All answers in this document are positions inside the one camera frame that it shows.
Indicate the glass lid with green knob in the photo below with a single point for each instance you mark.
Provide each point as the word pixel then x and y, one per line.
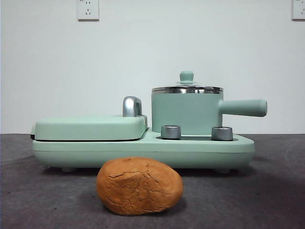
pixel 186 76

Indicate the brown potato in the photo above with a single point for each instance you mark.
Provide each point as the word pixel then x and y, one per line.
pixel 139 188

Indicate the mint green steamer pot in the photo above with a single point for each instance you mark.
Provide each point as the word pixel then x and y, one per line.
pixel 186 109

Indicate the silver control knob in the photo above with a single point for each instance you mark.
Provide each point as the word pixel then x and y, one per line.
pixel 170 132
pixel 222 133

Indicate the mint green breakfast machine base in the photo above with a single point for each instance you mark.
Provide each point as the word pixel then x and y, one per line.
pixel 143 149

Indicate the white wall socket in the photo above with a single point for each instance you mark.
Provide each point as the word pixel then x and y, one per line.
pixel 88 10
pixel 299 9

